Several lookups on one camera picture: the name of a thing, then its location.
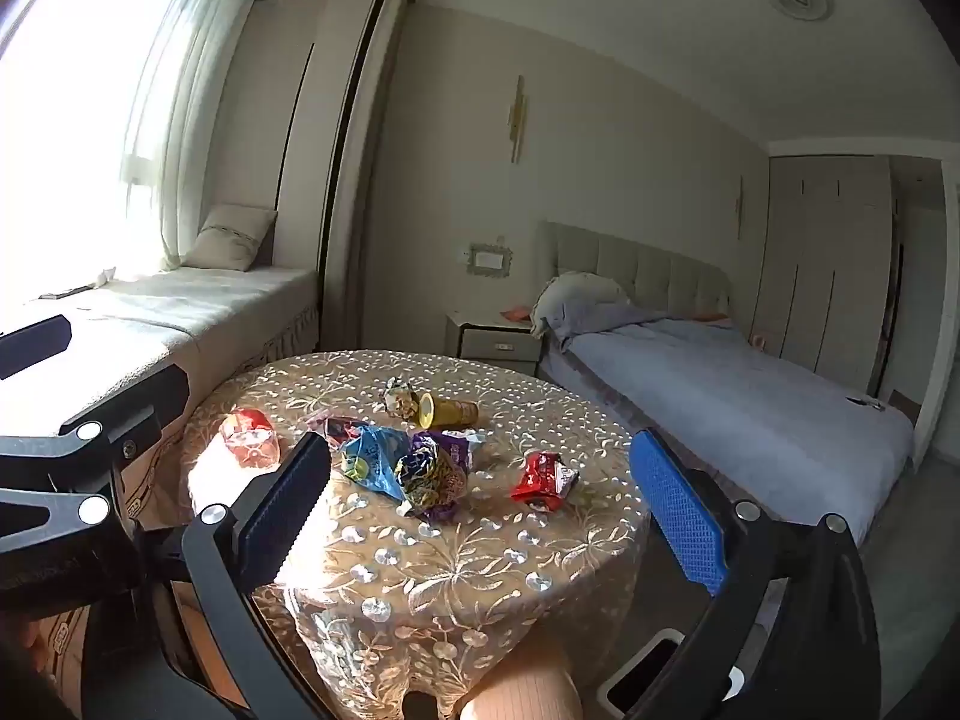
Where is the beige sofa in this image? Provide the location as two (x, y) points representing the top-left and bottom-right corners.
(0, 266), (321, 530)

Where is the blue-grey bed blanket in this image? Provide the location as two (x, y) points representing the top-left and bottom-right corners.
(551, 301), (918, 545)

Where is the sheer white curtain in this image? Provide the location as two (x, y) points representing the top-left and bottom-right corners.
(120, 0), (262, 272)

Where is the beige cushion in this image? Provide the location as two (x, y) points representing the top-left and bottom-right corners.
(182, 204), (279, 273)

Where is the green brown snack wrapper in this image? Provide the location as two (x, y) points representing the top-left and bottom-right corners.
(382, 377), (421, 418)

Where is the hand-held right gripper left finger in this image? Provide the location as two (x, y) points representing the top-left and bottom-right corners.
(180, 431), (331, 720)

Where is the beige wardrobe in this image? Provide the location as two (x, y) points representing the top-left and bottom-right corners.
(750, 154), (902, 400)

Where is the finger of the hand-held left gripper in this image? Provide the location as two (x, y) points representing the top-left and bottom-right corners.
(0, 315), (73, 380)
(0, 366), (188, 545)

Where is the red clear plastic packet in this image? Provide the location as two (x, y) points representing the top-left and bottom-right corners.
(220, 406), (282, 467)

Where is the dark curved wall trim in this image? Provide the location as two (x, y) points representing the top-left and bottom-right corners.
(321, 0), (418, 355)

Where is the purple snack bag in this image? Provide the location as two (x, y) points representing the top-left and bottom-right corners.
(394, 431), (481, 522)

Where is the person's leg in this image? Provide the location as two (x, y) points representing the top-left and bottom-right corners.
(457, 641), (586, 720)

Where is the red white snack wrapper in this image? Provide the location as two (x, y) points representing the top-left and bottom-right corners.
(510, 451), (578, 513)

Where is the grey bed pillow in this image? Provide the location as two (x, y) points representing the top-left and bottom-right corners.
(531, 274), (632, 338)

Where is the beige upholstered headboard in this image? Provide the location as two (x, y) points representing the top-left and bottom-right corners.
(540, 221), (734, 317)

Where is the pink snack wrapper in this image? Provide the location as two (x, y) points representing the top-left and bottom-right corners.
(304, 412), (362, 452)

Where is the gold wall lamp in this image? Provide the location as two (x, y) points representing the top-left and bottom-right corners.
(510, 75), (529, 164)

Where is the framed wall switch panel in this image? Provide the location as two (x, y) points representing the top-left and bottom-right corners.
(459, 238), (512, 278)

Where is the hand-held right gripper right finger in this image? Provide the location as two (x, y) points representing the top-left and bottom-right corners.
(622, 429), (882, 720)

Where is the white trash bin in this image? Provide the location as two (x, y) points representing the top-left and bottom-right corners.
(604, 628), (743, 718)

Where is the blue snack bag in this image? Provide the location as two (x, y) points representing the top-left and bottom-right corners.
(337, 424), (421, 501)

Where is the white nightstand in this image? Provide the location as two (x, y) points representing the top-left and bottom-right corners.
(445, 309), (545, 380)

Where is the yellow snack can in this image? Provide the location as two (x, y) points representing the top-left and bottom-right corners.
(418, 392), (481, 431)

